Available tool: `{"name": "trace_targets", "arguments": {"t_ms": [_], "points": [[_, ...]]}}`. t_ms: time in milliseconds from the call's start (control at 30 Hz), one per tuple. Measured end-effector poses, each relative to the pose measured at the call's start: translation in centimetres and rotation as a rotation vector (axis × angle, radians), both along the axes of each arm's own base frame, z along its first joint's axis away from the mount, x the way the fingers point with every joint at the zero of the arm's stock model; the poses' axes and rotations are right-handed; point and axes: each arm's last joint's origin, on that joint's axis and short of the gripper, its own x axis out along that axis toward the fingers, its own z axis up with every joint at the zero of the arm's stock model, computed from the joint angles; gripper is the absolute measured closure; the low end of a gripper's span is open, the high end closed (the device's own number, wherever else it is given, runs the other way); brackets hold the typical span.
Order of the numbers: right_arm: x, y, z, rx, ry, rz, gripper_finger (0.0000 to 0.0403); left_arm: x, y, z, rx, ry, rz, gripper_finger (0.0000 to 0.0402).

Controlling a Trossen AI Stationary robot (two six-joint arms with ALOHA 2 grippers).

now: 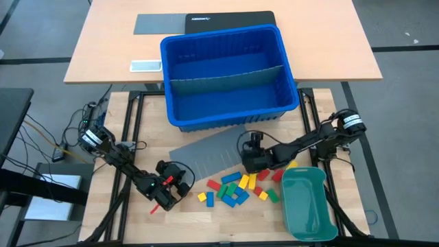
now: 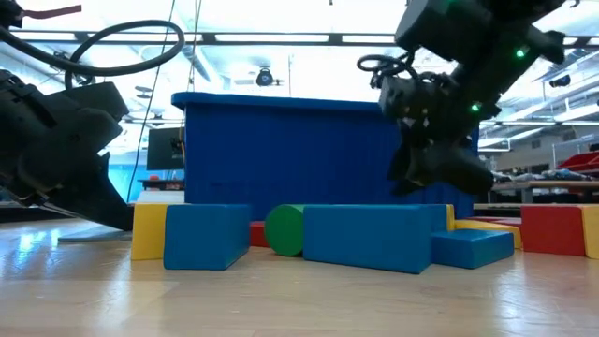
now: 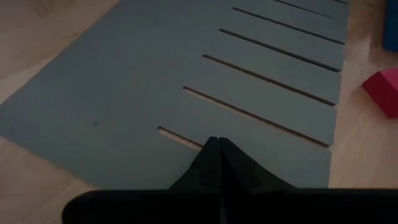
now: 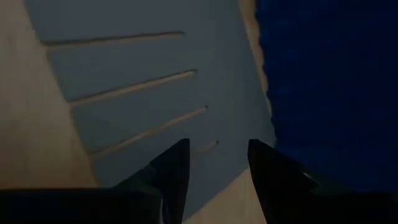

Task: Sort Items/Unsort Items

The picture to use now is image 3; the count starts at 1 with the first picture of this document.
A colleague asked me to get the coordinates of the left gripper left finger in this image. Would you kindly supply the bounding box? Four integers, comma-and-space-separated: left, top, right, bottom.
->
169, 136, 222, 191

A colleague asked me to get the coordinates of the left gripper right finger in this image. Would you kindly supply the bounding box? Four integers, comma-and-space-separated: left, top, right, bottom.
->
219, 137, 297, 191

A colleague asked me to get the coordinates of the short grey slotted divider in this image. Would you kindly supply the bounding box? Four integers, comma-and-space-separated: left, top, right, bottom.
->
0, 0, 351, 191

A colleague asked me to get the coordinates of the red wooden block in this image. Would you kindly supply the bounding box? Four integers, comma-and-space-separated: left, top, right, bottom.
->
361, 67, 398, 120

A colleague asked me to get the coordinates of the long blue wooden block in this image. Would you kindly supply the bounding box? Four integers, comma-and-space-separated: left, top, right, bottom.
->
382, 0, 398, 52

